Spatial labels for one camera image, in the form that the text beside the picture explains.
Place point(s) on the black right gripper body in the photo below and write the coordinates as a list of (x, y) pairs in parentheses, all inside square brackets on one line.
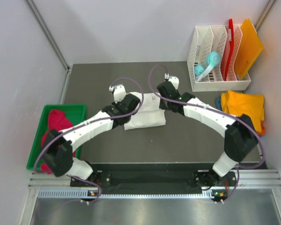
[(165, 105)]

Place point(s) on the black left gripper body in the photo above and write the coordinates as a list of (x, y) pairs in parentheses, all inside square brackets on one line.
[(129, 118)]

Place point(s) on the white t-shirt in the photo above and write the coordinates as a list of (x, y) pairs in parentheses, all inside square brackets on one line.
[(149, 115)]

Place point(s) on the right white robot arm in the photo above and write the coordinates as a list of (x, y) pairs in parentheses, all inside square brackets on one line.
[(237, 132)]

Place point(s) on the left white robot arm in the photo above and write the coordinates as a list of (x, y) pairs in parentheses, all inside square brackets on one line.
[(59, 146)]

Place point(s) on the white file organizer rack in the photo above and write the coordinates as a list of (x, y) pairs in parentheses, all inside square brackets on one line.
[(205, 40)]

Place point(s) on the green plastic bin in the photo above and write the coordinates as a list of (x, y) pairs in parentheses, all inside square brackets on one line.
[(76, 113)]

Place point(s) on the blue folded t-shirt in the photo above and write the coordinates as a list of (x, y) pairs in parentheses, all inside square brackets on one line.
[(218, 103)]

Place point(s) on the yellow folded t-shirt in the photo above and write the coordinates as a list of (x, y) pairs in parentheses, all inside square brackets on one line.
[(239, 103)]

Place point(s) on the red folder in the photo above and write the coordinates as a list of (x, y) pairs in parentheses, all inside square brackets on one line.
[(229, 48)]

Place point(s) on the orange folder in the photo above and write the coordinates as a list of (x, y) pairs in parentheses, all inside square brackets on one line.
[(249, 50)]

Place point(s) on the orange folded t-shirt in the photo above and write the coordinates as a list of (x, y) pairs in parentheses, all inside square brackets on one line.
[(263, 131)]

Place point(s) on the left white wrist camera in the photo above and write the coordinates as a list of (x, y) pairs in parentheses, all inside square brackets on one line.
[(118, 91)]

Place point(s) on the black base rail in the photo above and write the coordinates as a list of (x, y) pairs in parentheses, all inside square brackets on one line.
[(157, 178)]

